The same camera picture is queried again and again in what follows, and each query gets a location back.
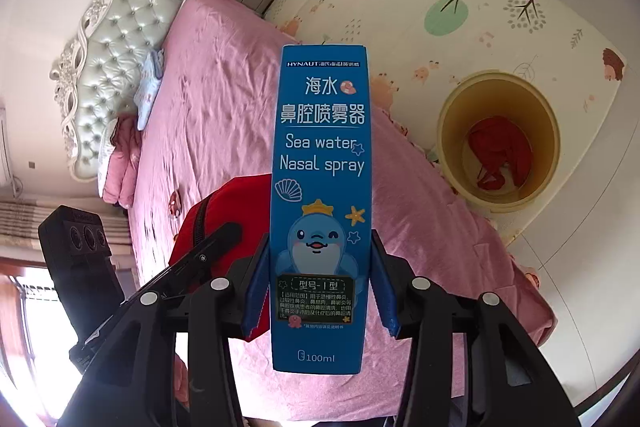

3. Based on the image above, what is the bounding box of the yellow plastic bucket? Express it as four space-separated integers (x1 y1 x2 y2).
436 76 561 212

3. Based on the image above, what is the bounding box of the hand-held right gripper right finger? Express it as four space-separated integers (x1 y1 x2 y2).
370 232 583 427

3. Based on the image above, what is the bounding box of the crumpled red bag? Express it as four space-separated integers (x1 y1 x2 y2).
465 117 533 190

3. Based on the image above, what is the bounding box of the light blue printed pillow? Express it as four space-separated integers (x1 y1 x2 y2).
134 49 166 130

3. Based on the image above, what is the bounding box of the window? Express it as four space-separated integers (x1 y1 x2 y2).
0 257 76 408

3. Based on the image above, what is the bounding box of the folded pink quilt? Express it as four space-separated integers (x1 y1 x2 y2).
102 117 143 208

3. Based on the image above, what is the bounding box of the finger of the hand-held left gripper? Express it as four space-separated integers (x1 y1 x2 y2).
117 223 244 306

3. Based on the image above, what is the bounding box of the pink bed sheet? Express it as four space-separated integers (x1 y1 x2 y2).
102 0 546 408

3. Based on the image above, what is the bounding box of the red fabric pouch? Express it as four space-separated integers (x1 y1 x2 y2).
167 174 274 338

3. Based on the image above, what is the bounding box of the blue nasal spray box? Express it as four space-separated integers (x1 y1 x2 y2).
270 44 378 370

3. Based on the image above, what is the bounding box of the beige curtain valance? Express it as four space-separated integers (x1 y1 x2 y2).
0 199 136 260

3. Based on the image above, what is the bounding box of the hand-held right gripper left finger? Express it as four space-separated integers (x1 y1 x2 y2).
75 232 273 427

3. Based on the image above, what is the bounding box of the white air conditioner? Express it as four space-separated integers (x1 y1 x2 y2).
0 107 13 185

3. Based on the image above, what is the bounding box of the tufted pale green headboard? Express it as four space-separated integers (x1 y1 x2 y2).
50 0 191 182

